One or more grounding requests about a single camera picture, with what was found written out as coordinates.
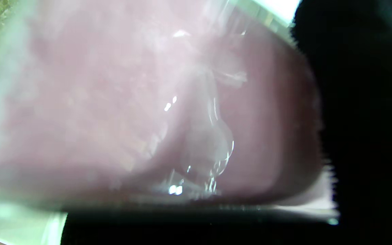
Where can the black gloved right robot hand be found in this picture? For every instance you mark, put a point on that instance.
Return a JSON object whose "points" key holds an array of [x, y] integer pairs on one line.
{"points": [[369, 136]]}

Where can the clear square bottle pink seasoning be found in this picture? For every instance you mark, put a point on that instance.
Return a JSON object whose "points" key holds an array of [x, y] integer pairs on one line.
{"points": [[148, 102]]}

